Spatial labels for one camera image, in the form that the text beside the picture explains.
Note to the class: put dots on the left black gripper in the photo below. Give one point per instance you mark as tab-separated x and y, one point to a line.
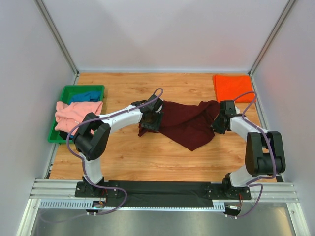
151	122

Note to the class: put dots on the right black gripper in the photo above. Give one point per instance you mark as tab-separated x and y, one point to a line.
217	124

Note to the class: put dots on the maroon t shirt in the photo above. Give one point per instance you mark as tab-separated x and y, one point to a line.
189	125

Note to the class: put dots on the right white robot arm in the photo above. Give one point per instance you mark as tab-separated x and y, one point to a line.
264	155

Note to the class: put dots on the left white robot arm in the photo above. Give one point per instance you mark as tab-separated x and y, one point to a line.
92	136

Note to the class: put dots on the folded orange t shirt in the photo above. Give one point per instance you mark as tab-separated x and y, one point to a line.
231	87

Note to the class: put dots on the blue t shirt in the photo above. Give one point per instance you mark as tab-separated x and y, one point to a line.
91	96

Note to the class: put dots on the black base mat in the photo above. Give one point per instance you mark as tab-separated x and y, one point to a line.
172	194

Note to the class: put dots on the pink t shirt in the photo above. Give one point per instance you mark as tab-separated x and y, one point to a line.
69	116

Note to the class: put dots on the green plastic bin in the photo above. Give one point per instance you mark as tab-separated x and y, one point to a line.
69	91

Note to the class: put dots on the aluminium rail frame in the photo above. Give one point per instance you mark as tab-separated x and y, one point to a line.
273	192

